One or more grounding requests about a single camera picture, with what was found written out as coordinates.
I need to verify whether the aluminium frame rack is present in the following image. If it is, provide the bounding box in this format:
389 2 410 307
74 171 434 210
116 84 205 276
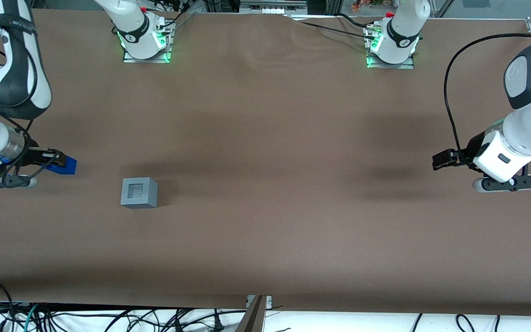
238 0 308 15

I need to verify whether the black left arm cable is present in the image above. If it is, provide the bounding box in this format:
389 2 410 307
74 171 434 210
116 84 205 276
444 33 531 162

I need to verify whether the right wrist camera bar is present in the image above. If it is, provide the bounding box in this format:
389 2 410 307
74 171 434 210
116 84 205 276
0 173 38 189

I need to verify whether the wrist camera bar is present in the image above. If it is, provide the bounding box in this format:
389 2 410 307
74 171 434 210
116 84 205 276
472 174 531 193
0 173 38 189

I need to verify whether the teal floor cable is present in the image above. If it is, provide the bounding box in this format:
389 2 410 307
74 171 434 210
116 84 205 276
22 303 41 332

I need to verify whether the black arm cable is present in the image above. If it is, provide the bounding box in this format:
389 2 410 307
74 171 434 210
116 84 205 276
444 33 531 162
0 14 41 181

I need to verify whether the black base power cable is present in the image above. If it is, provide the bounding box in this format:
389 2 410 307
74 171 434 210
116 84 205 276
289 13 379 43

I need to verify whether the brown table cover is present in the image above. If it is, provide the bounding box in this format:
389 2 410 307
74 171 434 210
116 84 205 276
0 8 531 317

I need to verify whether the gray cube base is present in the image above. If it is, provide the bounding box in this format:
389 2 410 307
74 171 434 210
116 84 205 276
120 177 159 209

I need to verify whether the blue plastic part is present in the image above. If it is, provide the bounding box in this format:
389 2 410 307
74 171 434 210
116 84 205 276
46 156 77 175

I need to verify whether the metal table edge bracket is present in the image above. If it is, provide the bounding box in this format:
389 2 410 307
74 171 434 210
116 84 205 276
236 295 273 332

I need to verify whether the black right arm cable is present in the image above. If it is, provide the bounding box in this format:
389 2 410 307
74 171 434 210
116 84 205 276
0 14 41 181

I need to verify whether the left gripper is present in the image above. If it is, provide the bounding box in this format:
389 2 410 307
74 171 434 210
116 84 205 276
432 130 531 184

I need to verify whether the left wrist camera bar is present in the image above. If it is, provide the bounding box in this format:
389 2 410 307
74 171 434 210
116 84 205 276
472 174 531 193

